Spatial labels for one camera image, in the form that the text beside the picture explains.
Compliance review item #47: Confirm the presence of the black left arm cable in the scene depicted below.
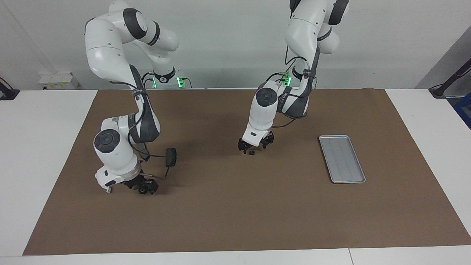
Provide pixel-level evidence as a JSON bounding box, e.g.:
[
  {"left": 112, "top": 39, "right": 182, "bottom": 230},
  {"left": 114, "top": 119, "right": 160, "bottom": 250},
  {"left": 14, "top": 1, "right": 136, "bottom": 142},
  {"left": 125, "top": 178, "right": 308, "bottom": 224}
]
[{"left": 270, "top": 39, "right": 318, "bottom": 129}]

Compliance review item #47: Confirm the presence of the black angled stand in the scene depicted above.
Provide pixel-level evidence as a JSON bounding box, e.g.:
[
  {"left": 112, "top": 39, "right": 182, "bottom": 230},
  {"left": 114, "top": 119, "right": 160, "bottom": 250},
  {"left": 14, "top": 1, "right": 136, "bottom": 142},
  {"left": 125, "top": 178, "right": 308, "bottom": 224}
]
[{"left": 429, "top": 58, "right": 471, "bottom": 98}]

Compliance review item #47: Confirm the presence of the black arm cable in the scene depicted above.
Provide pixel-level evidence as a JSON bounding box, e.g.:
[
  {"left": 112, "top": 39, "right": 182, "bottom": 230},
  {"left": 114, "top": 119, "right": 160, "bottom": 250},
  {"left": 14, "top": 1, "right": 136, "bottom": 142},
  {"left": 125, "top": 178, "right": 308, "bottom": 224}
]
[
  {"left": 127, "top": 131, "right": 173, "bottom": 181},
  {"left": 270, "top": 39, "right": 318, "bottom": 129}
]

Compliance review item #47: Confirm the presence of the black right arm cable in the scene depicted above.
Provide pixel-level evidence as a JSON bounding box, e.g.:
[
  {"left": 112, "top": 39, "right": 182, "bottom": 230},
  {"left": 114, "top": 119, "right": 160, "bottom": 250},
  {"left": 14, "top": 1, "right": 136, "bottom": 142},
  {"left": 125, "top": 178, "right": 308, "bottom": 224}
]
[{"left": 127, "top": 131, "right": 173, "bottom": 181}]

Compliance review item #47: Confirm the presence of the white power strip box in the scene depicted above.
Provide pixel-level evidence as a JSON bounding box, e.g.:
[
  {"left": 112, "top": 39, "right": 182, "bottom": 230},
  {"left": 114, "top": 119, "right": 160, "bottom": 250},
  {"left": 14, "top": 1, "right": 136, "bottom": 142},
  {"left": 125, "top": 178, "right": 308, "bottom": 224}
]
[{"left": 38, "top": 72, "right": 80, "bottom": 90}]

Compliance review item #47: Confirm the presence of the silver metal tray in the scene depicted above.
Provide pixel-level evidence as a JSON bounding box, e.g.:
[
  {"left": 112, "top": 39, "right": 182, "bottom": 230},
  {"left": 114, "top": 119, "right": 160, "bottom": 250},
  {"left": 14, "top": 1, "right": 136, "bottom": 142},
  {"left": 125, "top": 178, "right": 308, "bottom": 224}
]
[{"left": 319, "top": 135, "right": 366, "bottom": 184}]

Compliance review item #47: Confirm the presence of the brown table mat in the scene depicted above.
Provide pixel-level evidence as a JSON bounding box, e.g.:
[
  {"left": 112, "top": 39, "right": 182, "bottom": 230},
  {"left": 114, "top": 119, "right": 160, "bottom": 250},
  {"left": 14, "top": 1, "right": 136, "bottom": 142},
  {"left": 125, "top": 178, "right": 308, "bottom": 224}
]
[{"left": 22, "top": 88, "right": 471, "bottom": 256}]

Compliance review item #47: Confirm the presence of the blue crate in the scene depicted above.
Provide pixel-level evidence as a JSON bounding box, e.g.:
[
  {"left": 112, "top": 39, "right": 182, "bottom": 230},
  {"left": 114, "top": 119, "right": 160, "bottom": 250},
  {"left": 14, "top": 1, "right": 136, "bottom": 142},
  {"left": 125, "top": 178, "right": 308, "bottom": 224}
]
[{"left": 454, "top": 92, "right": 471, "bottom": 130}]

